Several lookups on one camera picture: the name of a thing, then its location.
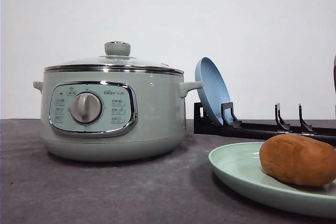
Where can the glass pot lid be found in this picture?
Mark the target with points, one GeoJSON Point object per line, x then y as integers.
{"type": "Point", "coordinates": [115, 59]}

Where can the green plate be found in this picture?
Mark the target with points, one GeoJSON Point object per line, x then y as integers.
{"type": "Point", "coordinates": [238, 165]}

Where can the brown potato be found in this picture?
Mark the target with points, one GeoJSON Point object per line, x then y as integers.
{"type": "Point", "coordinates": [299, 159]}

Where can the blue plate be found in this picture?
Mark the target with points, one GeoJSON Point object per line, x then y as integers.
{"type": "Point", "coordinates": [214, 91]}

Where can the green electric steamer pot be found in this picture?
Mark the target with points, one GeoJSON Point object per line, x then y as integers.
{"type": "Point", "coordinates": [114, 108]}

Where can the black plate rack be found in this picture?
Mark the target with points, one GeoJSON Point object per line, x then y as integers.
{"type": "Point", "coordinates": [231, 126]}

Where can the pink plate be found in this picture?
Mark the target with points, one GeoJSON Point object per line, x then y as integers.
{"type": "Point", "coordinates": [334, 73]}

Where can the grey table mat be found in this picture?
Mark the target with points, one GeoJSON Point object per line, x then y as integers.
{"type": "Point", "coordinates": [39, 187]}

